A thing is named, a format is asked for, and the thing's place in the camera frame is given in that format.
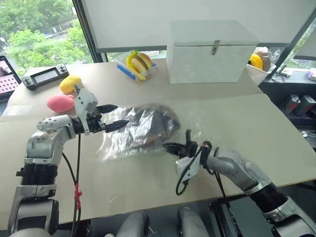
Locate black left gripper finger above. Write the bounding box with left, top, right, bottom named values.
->
left=104, top=119, right=130, bottom=133
left=97, top=104, right=119, bottom=115

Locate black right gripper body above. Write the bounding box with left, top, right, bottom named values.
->
left=177, top=140, right=200, bottom=158

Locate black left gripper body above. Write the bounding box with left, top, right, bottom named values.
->
left=85, top=112, right=107, bottom=134

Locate clear plastic bag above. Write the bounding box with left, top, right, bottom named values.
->
left=95, top=102, right=206, bottom=164

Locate dark brown cap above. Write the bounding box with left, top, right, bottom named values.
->
left=122, top=104, right=183, bottom=149

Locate pink plush toy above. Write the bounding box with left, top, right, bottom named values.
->
left=47, top=94, right=76, bottom=113

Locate clear container with blue rim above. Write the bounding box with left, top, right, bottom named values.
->
left=116, top=56, right=159, bottom=84

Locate yellow plush toy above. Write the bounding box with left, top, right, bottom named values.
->
left=59, top=75, right=83, bottom=95

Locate yellow toy banana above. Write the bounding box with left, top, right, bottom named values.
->
left=126, top=49, right=147, bottom=81

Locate toy hamburger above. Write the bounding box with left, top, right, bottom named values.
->
left=130, top=52, right=154, bottom=74

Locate black remote controller with screen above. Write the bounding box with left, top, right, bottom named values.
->
left=20, top=63, right=70, bottom=91

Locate white box with metal latch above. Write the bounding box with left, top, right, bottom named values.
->
left=165, top=20, right=260, bottom=85

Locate grey rounded shape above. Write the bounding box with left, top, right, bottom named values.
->
left=177, top=206, right=211, bottom=237
left=115, top=211, right=150, bottom=237

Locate white plastic basket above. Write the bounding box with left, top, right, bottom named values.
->
left=243, top=61, right=277, bottom=86

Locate white window blind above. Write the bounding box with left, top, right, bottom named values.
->
left=80, top=0, right=315, bottom=53

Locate dark side table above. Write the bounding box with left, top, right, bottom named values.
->
left=257, top=68, right=316, bottom=150

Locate yellow round toy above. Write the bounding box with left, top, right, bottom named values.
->
left=249, top=53, right=263, bottom=70

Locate black and red battery pack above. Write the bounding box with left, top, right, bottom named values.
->
left=283, top=93, right=302, bottom=116
left=293, top=94, right=316, bottom=117

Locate brown bread in plastic wrap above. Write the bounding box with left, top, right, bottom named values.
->
left=254, top=46, right=281, bottom=72

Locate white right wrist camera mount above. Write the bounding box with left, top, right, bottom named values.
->
left=174, top=147, right=202, bottom=184

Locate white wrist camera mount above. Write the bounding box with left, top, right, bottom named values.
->
left=174, top=147, right=202, bottom=184
left=73, top=87, right=98, bottom=136

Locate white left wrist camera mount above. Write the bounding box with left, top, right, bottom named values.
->
left=73, top=87, right=98, bottom=136

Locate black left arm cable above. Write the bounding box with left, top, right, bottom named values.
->
left=61, top=134, right=83, bottom=237

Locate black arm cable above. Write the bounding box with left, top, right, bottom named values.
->
left=175, top=140, right=228, bottom=199
left=61, top=134, right=83, bottom=237

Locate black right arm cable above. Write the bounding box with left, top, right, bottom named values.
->
left=175, top=140, right=228, bottom=199

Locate black metal bracket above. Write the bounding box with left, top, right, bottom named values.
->
left=209, top=197, right=244, bottom=237

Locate dark window frame post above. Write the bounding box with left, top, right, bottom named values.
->
left=72, top=0, right=109, bottom=64

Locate thin black cable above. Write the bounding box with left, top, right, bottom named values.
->
left=271, top=64, right=292, bottom=83

